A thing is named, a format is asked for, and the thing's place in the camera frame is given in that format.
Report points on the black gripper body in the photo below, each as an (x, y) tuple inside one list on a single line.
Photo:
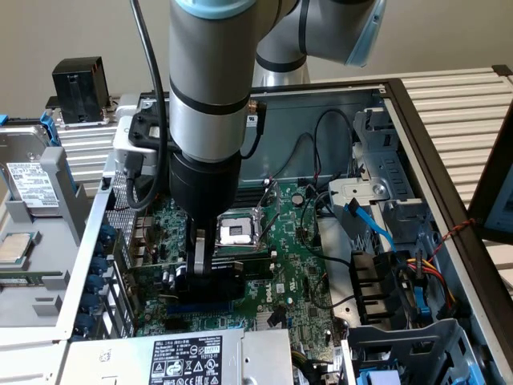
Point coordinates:
[(204, 184)]

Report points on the green graphics card black shroud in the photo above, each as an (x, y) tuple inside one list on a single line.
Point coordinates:
[(224, 288)]

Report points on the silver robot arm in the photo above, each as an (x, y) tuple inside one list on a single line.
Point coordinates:
[(208, 80)]

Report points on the CPU socket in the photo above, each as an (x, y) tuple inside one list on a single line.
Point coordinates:
[(236, 234)]

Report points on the silver socket cover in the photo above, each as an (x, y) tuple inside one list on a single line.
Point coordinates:
[(272, 200)]

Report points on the short black expansion slot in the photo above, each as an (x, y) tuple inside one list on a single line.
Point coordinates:
[(176, 325)]

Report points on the silver chipset heat sink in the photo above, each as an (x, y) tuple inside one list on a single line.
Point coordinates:
[(262, 321)]

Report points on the green motherboard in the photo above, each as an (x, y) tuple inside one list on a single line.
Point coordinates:
[(292, 248)]

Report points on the round coin cell battery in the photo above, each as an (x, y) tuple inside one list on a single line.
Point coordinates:
[(297, 199)]

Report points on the blue slot retainer clip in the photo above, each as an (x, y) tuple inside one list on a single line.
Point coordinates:
[(85, 323), (107, 233), (95, 283), (99, 265), (91, 302)]

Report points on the open grey PC case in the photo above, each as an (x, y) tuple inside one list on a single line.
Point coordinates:
[(280, 120)]

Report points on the silver power supply unit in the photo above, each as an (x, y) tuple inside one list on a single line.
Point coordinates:
[(120, 361)]

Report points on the black CPU cooler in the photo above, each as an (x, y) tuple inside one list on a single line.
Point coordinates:
[(80, 88)]

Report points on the grey parts rack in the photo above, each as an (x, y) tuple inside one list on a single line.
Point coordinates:
[(44, 305)]

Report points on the black plastic fan shroud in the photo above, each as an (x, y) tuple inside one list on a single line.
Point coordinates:
[(368, 280)]

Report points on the silver hard disk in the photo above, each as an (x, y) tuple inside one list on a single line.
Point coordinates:
[(28, 180)]

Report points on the green RAM stick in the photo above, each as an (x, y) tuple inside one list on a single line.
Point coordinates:
[(24, 275)]

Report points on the square silver CPU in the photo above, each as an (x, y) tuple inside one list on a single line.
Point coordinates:
[(14, 248)]

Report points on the silver disk bay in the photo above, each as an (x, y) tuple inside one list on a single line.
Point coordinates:
[(401, 168)]

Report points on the blue plastic drive latch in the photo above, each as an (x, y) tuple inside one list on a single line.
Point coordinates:
[(376, 379)]

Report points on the grey metal drive cage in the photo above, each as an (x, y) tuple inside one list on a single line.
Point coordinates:
[(401, 341)]

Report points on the blue plastic clip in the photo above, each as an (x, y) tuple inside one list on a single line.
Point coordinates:
[(421, 301)]

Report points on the black framed monitor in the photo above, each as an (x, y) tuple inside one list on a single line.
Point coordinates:
[(487, 192)]

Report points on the black table end cap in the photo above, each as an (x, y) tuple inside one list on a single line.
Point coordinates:
[(503, 70)]

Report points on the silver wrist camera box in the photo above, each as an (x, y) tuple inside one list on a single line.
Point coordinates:
[(122, 140)]

